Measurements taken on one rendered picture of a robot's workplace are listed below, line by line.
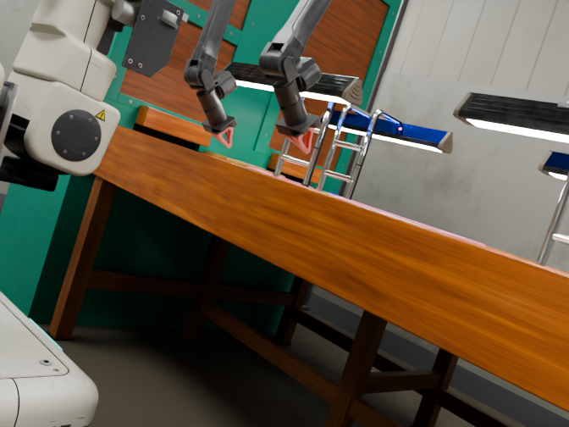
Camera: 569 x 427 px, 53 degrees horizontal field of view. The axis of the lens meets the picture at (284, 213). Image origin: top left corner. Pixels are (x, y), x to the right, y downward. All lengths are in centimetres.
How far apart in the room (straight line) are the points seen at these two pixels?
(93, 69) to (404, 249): 70
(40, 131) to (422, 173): 257
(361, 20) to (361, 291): 194
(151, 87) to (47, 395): 131
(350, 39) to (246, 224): 163
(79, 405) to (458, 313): 72
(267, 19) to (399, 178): 144
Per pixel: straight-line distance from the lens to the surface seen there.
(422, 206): 338
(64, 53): 120
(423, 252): 106
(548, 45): 340
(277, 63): 132
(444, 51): 363
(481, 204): 324
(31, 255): 228
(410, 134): 219
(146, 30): 125
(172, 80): 222
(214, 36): 173
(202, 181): 154
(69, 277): 210
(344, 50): 281
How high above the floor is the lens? 78
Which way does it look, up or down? 4 degrees down
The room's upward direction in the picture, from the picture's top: 18 degrees clockwise
